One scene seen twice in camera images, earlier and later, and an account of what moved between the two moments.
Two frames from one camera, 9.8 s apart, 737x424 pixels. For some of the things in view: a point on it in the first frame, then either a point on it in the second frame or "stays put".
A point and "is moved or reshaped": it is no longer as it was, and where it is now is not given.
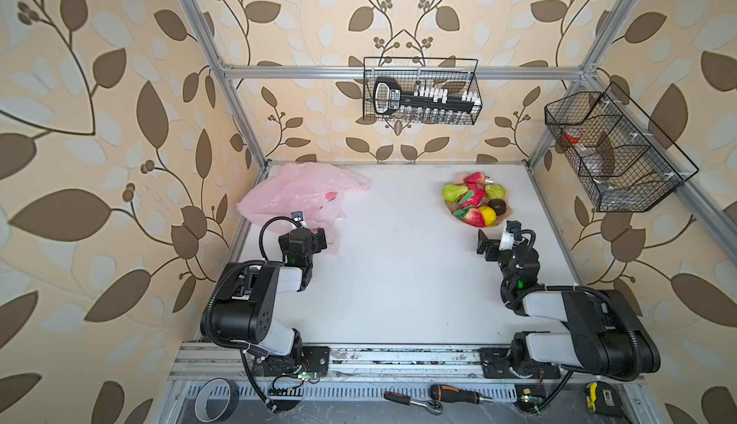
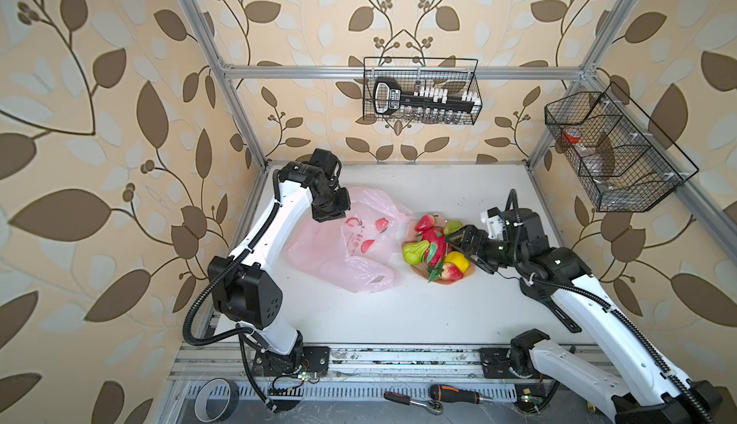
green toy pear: [495, 191] → [452, 226]
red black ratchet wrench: [434, 407] stays put
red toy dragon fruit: [473, 197] → [437, 247]
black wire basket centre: [421, 90] stays put
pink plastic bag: [311, 193] is moved or reshaped
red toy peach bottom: [470, 216] → [451, 271]
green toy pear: [452, 192] → [414, 252]
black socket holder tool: [389, 99] stays put
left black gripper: [317, 242] → [341, 210]
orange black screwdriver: [444, 393] stays put
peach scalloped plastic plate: [460, 178] → [421, 270]
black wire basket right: [623, 162] stays put
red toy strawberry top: [475, 177] → [425, 222]
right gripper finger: [483, 242] → [467, 236]
